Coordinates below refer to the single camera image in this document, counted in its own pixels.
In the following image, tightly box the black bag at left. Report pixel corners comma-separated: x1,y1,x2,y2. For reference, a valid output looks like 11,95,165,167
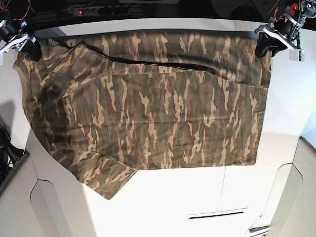
0,123,24,182

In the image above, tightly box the camouflage T-shirt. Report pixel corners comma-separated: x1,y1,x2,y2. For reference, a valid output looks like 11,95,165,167
13,32,271,199

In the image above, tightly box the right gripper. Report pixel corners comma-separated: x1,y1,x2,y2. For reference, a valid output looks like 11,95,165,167
0,21,42,62

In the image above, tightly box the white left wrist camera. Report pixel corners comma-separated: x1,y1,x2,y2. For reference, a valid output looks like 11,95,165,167
289,49,305,62

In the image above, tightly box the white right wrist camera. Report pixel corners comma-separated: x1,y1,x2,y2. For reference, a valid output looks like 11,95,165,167
0,53,4,65

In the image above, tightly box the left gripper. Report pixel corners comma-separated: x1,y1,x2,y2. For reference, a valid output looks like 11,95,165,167
254,14,305,58

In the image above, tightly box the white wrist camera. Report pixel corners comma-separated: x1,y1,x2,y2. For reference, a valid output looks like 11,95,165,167
289,49,305,62
0,53,4,65

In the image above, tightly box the black power strip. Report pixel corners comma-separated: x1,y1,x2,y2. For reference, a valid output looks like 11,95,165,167
68,5,130,17

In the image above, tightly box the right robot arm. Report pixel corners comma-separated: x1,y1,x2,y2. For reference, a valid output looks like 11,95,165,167
0,0,41,62

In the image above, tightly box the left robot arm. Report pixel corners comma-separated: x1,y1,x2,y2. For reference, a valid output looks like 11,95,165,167
254,0,316,62

